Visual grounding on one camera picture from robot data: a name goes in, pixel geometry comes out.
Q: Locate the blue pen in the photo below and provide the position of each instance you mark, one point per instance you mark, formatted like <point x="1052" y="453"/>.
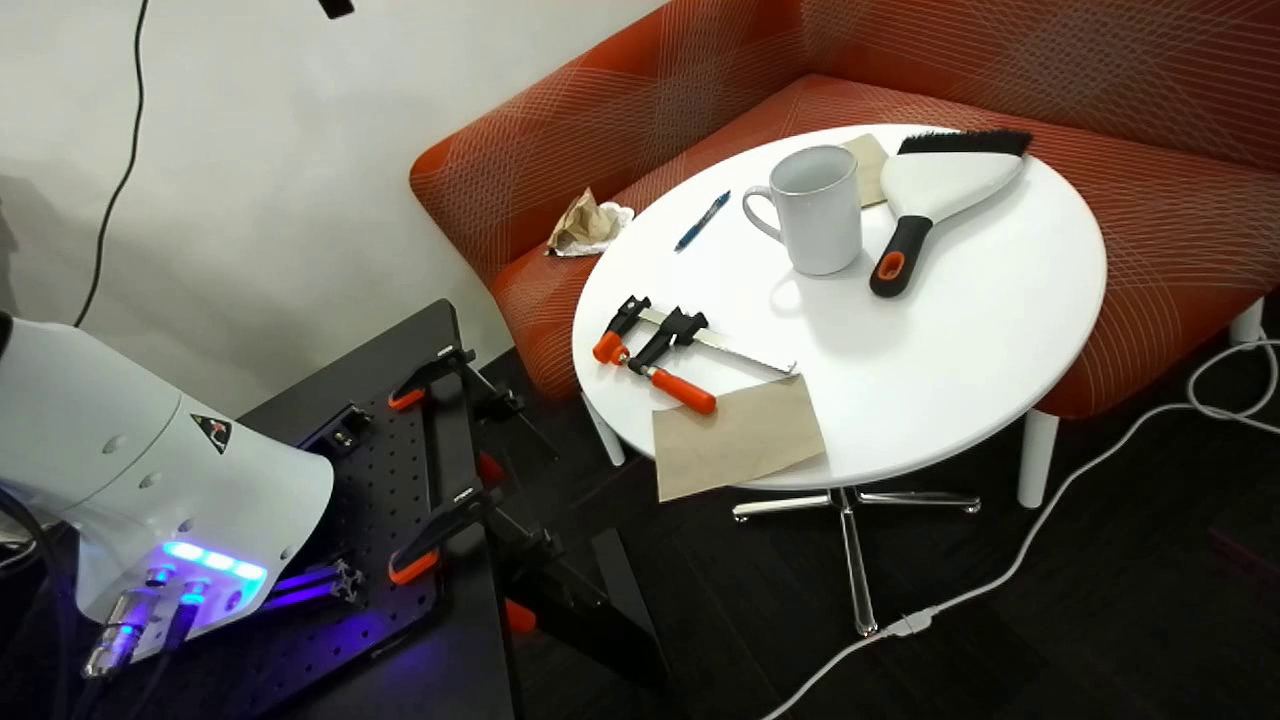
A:
<point x="702" y="222"/>

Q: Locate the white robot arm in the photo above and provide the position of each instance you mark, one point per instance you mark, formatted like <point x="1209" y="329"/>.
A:
<point x="135" y="453"/>

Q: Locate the white ceramic mug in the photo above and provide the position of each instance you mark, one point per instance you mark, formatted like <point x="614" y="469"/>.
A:
<point x="822" y="212"/>

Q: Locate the large brown paper envelope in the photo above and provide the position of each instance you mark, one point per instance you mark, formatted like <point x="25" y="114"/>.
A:
<point x="742" y="433"/>

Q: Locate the crumpled paper wad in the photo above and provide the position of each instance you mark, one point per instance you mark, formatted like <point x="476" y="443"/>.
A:
<point x="586" y="227"/>

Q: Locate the black orange small mounting clamp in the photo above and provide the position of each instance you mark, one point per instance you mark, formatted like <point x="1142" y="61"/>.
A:
<point x="447" y="380"/>

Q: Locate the black orange large mounting clamp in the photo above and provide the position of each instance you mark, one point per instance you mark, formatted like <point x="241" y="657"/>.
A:
<point x="534" y="560"/>

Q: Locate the red orange fabric sofa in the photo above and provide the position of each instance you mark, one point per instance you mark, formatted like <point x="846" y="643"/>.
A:
<point x="642" y="92"/>

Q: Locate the black perforated mounting table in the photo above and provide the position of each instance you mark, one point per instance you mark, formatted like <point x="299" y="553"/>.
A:
<point x="385" y="465"/>

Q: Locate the chrome star base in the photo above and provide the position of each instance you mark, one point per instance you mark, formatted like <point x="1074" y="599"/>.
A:
<point x="858" y="544"/>

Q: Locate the white round table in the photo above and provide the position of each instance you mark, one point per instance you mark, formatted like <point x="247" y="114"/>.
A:
<point x="963" y="321"/>

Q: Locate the white furniture leg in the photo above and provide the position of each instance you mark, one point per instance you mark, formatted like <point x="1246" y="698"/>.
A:
<point x="1246" y="321"/>

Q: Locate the black wall mounted object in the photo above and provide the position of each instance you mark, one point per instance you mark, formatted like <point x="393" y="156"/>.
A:
<point x="338" y="4"/>

